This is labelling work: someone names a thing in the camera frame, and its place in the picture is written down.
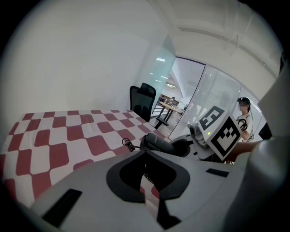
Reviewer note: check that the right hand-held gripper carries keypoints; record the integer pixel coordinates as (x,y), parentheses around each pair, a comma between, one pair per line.
(224,133)

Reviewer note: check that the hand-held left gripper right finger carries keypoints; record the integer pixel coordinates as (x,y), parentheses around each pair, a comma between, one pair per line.
(204,188)

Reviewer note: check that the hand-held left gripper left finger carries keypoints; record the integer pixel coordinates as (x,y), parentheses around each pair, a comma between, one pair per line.
(90,188)

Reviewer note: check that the black desk telephone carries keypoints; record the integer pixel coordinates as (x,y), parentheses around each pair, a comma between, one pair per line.
(158,142)

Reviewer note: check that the person's right forearm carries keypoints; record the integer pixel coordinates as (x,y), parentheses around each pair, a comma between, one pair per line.
(242,149)

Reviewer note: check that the wooden table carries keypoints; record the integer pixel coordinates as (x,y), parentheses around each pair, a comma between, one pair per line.
(168,106)

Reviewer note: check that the red white checkered tablecloth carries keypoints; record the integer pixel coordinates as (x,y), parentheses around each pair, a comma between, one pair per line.
(68,140)

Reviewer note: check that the glass door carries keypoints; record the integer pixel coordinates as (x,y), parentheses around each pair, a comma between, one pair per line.
(190,95)

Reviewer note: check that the black mesh office chair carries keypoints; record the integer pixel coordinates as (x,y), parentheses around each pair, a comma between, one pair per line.
(141,102)

